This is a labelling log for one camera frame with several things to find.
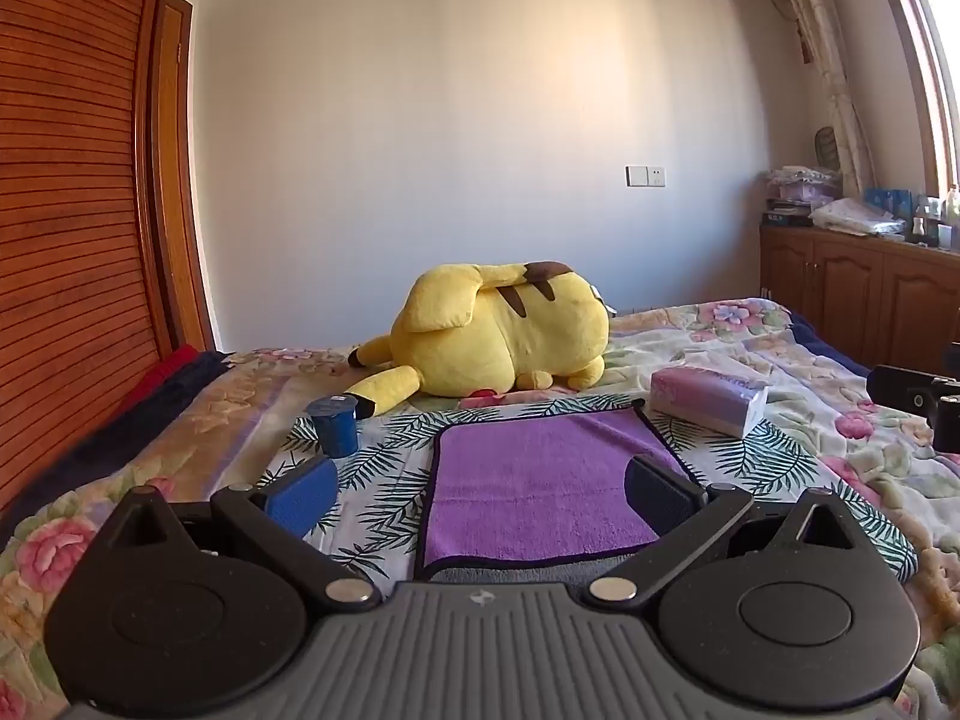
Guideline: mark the wooden cabinet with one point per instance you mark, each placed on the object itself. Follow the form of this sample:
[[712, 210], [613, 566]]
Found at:
[[847, 292]]

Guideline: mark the dark blue bed sheet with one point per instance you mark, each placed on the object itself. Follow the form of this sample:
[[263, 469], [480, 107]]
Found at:
[[825, 341]]

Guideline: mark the pile of wrapped packages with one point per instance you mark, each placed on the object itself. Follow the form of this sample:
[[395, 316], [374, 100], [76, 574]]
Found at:
[[799, 191]]

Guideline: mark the grey towel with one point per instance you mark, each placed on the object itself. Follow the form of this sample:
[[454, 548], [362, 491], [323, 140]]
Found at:
[[525, 571]]

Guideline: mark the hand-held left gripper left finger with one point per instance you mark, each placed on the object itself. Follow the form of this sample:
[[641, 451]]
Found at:
[[304, 499]]

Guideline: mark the red cloth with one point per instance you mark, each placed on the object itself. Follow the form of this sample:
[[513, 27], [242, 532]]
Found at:
[[161, 379]]

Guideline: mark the purple tissue pack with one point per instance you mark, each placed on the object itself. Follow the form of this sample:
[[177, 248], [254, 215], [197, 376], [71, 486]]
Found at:
[[705, 397]]

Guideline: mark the white bottle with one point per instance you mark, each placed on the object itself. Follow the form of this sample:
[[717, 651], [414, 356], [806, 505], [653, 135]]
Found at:
[[951, 206]]

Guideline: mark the blue cup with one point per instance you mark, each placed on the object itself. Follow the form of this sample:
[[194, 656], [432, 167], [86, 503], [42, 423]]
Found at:
[[335, 427]]

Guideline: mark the white wall switch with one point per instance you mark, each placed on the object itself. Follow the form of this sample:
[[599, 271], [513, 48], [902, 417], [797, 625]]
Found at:
[[645, 176]]

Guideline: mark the leaf print cloth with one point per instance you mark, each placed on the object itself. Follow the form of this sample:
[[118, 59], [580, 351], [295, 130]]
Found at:
[[390, 480]]

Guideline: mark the patterned curtain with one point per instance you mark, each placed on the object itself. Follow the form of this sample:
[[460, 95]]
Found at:
[[832, 67]]

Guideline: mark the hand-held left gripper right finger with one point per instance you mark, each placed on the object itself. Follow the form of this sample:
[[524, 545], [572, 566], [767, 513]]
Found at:
[[660, 499]]

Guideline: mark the purple towel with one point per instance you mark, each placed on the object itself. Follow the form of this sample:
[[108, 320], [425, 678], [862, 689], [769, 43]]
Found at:
[[525, 480]]

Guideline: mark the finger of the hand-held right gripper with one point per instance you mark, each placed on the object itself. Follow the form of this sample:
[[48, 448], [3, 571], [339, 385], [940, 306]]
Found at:
[[900, 388]]

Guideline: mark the wooden window frame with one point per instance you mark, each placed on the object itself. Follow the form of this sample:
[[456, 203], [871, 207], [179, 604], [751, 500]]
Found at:
[[919, 67]]

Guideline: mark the yellow plush toy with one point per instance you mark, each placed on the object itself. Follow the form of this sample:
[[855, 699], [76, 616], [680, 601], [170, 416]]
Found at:
[[510, 330]]

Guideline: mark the dark woven fan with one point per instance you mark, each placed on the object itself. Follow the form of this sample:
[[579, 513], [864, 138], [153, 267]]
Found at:
[[827, 146]]

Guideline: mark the dark blue blanket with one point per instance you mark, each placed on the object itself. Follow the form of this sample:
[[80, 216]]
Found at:
[[112, 435]]

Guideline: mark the white plastic bag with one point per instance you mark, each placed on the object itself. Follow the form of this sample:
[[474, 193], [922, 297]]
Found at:
[[855, 216]]

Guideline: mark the blue box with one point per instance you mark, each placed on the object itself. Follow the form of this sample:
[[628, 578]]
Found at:
[[889, 202]]

